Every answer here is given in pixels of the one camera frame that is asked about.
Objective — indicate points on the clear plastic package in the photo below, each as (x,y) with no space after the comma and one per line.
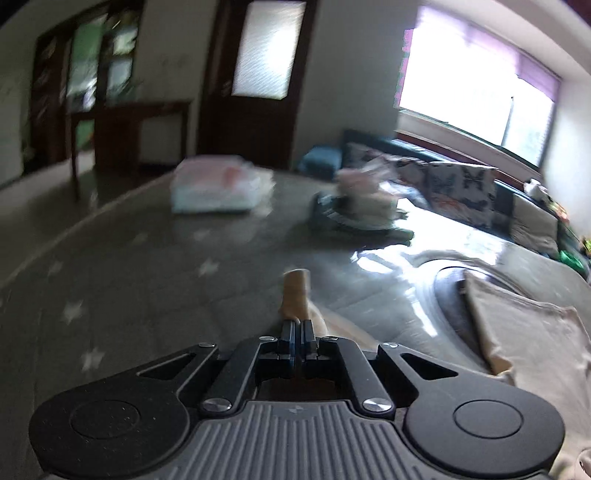
(217,184)

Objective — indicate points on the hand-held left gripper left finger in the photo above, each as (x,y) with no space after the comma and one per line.
(288,344)

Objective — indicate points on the dark sofa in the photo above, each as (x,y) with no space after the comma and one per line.
(503,194)

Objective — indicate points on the purple window blind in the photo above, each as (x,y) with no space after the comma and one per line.
(531,60)

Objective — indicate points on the dark wooden side table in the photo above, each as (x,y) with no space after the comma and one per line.
(134,124)

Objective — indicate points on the window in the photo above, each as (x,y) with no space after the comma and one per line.
(461,87)

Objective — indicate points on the dark wooden glass door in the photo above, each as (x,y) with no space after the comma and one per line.
(83,69)

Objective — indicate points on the butterfly print cushion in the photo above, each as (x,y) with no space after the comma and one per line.
(461,194)

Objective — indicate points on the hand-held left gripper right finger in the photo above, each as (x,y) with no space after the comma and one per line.
(306,344)

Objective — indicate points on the pile of mixed clothes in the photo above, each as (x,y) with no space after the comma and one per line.
(360,203)

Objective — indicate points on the blue stool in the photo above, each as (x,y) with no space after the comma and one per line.
(318,161)

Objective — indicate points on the grey cushion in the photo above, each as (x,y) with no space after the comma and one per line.
(535,226)

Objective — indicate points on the beige shirt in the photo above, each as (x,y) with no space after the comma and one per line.
(531,350)

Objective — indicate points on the floral print cushion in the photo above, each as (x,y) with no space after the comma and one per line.
(369,159)

